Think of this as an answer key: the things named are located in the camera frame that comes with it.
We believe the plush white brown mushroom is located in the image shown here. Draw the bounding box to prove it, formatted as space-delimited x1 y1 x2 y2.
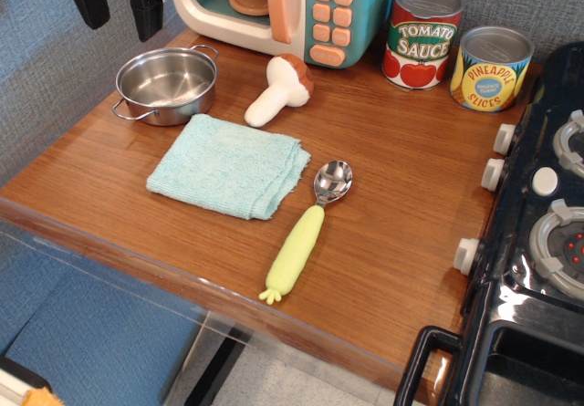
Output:
245 54 315 128

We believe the small metal pot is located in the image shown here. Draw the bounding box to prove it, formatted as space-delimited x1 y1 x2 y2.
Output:
111 45 219 127

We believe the light blue folded cloth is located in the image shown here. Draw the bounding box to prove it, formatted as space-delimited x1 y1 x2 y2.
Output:
146 114 311 221

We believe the toy teal microwave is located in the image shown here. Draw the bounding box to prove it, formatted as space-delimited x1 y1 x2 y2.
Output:
173 0 391 69

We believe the tomato sauce can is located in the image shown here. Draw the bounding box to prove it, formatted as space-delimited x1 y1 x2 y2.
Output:
382 0 464 89

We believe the pineapple slices can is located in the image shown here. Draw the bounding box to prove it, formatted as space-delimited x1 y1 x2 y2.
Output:
450 26 534 113

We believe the orange fuzzy object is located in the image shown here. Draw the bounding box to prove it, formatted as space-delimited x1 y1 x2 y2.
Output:
20 388 65 406

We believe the black toy stove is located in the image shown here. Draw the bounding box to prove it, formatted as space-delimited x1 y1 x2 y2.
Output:
394 42 583 405

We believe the spoon with green handle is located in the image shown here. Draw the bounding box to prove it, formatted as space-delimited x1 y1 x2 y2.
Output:
258 161 353 305

